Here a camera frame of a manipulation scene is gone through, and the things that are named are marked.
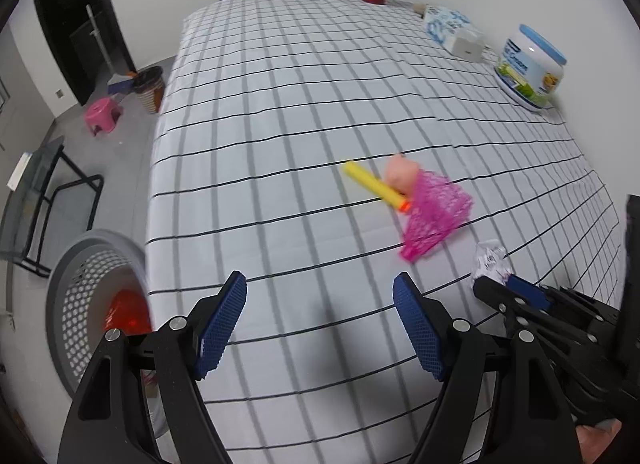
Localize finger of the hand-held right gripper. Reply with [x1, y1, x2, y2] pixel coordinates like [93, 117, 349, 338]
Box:
[472, 276, 622, 426]
[505, 275, 624, 361]

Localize broom handle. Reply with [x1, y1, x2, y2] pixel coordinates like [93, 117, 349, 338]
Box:
[86, 4, 119, 77]

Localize pink plastic stool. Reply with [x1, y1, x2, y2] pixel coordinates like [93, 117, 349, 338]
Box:
[84, 98, 124, 137]

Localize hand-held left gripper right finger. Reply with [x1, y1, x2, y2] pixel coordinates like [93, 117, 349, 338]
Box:
[392, 273, 583, 464]

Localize yellow foam dart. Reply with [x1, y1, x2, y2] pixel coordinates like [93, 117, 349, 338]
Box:
[343, 160, 411, 213]

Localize wicker waste bin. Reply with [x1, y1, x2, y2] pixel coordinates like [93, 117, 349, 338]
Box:
[131, 67, 166, 116]

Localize grey cabinets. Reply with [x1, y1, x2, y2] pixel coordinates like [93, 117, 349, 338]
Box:
[0, 18, 56, 155]

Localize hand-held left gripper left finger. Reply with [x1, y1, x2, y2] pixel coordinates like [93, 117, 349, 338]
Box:
[57, 270, 248, 464]

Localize person's right hand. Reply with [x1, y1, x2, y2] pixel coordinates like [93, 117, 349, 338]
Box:
[576, 420, 627, 464]

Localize red plastic bag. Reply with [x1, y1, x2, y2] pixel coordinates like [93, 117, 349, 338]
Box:
[103, 290, 152, 336]

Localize white jar with blue lid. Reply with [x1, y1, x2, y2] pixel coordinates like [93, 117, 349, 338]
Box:
[494, 24, 568, 110]

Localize blue printed tissue pack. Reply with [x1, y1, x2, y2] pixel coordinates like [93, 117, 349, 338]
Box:
[422, 4, 486, 62]

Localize blue dustpan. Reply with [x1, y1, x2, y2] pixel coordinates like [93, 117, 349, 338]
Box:
[107, 71, 138, 94]

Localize white paper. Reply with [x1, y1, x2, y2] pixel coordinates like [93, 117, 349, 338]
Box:
[471, 240, 512, 289]

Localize peach pink toy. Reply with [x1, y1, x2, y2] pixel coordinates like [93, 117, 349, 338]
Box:
[382, 154, 421, 193]

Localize pink mesh net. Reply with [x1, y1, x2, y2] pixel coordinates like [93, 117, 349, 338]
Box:
[399, 170, 474, 263]

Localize glass side table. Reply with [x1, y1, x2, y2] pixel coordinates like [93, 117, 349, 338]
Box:
[0, 141, 104, 277]

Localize checked white tablecloth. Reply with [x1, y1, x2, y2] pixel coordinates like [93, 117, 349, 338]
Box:
[145, 0, 632, 464]

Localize grey perforated basket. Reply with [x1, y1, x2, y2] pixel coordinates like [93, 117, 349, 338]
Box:
[46, 229, 173, 445]

